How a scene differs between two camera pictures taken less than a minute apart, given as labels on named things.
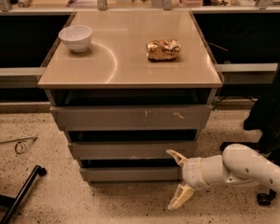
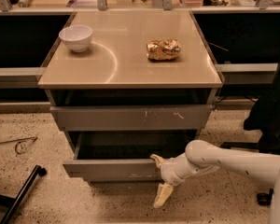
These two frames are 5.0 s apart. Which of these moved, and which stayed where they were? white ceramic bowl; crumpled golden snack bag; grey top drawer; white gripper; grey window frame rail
Moved: white gripper
Stayed: grey window frame rail; crumpled golden snack bag; grey top drawer; white ceramic bowl
